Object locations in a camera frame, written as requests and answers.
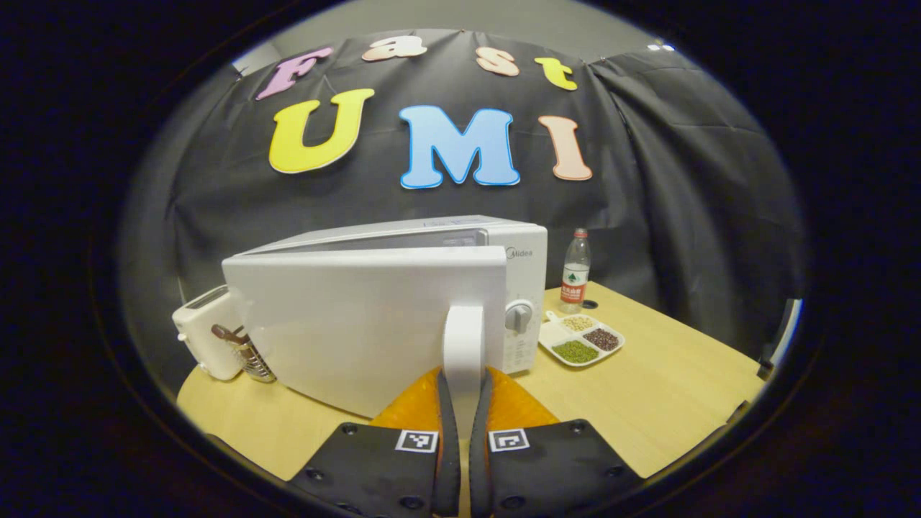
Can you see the white toaster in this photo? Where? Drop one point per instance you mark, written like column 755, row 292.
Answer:
column 205, row 338

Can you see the black backdrop cloth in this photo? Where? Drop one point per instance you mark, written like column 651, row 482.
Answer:
column 683, row 216

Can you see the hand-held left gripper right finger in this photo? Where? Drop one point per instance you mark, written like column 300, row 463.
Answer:
column 480, row 432

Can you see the clear red-label water bottle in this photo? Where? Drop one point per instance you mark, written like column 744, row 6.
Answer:
column 575, row 277

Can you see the white microwave oven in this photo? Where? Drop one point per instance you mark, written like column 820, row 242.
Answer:
column 360, row 324

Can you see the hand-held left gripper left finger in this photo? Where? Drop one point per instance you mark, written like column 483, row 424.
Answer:
column 446, row 432

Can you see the white divided dish of beans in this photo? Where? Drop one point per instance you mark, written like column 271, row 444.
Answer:
column 579, row 342

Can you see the small ceiling spotlight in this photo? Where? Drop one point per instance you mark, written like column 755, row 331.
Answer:
column 660, row 47

